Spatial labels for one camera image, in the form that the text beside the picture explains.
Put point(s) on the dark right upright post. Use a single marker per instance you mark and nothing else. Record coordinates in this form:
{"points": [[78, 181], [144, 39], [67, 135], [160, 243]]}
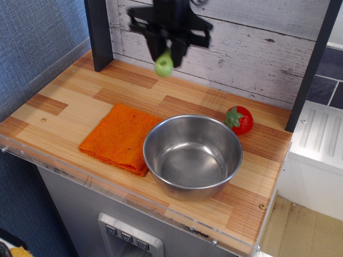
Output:
{"points": [[319, 48]]}

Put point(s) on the orange cloth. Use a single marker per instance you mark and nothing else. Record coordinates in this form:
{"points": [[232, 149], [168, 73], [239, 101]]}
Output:
{"points": [[118, 139]]}

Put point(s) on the stainless steel bowl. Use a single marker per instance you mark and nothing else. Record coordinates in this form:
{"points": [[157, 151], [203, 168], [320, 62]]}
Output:
{"points": [[192, 157]]}

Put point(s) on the dark left upright post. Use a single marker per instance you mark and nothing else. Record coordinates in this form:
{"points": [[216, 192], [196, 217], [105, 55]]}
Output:
{"points": [[98, 27]]}

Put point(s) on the grey panel with buttons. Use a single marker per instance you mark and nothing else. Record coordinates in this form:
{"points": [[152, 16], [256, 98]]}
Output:
{"points": [[123, 239]]}

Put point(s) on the red toy strawberry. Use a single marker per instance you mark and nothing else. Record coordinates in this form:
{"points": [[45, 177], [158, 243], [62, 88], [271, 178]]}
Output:
{"points": [[239, 120]]}

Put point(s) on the yellow object at corner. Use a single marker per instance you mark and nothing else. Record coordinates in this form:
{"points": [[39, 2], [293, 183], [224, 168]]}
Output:
{"points": [[20, 252]]}

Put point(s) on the clear acrylic edge guard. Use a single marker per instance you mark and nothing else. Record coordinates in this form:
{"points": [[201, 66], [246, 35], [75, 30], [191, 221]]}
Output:
{"points": [[232, 217]]}

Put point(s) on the dark upright post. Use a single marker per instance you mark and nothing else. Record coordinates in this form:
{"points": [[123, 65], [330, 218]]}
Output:
{"points": [[98, 27], [319, 48]]}

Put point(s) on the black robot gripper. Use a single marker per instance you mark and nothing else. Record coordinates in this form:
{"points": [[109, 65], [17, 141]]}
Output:
{"points": [[170, 20]]}

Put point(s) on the grey spatula with green handle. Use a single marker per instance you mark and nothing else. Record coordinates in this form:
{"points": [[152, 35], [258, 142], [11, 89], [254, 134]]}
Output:
{"points": [[164, 64]]}

